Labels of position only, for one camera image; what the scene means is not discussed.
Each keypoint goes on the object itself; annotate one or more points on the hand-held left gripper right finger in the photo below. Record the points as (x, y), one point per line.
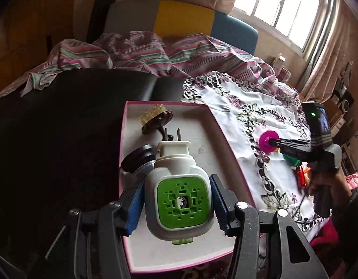
(218, 206)

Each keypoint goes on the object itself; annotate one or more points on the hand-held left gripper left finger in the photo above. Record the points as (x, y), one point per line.
(135, 206)

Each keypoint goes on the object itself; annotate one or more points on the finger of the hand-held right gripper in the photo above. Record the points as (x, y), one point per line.
(292, 143)
(296, 153)

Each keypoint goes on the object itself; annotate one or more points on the green plastic spool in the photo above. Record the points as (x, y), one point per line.
(290, 159)

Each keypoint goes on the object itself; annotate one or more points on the red metallic bottle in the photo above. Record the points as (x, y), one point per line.
(301, 177)

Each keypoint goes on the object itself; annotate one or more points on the magenta plastic spool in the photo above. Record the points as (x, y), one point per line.
(264, 142)

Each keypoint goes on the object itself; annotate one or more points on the white green plug-in device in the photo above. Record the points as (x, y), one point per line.
(179, 174)

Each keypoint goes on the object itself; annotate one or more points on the pink-edged white box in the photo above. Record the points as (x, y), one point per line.
(202, 139)

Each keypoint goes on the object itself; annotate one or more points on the person's right forearm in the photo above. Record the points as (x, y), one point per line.
(353, 215)

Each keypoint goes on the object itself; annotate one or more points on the person's right hand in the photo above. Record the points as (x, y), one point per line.
(314, 180)

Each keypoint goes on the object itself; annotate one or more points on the silver radio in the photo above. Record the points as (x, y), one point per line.
(346, 104)

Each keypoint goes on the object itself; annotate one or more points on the black grey cylinder filter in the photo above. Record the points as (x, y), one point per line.
(138, 158)

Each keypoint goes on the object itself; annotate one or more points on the white embroidered floral tablecloth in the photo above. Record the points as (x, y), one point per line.
(240, 122)

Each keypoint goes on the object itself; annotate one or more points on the grey toy model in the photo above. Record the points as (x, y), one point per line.
(347, 72)

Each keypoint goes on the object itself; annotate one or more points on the small white box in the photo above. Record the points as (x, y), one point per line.
(279, 61)
(285, 75)

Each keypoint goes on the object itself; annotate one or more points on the beige side curtain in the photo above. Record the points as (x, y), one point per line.
(327, 64)

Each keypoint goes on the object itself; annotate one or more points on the brown hair brush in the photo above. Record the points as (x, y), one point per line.
(155, 122)

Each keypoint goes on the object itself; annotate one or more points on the pink red cloth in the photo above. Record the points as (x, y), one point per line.
(324, 238)

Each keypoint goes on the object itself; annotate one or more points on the barred window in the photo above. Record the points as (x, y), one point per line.
(283, 11)

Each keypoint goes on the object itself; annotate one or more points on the pink striped blanket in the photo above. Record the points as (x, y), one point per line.
(132, 49)

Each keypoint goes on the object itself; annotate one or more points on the grey yellow blue headboard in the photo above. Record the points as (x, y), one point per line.
(181, 17)

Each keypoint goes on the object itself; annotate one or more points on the black chair back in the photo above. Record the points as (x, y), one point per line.
(101, 14)

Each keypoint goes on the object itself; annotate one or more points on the brown wooden wardrobe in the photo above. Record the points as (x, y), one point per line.
(27, 35)

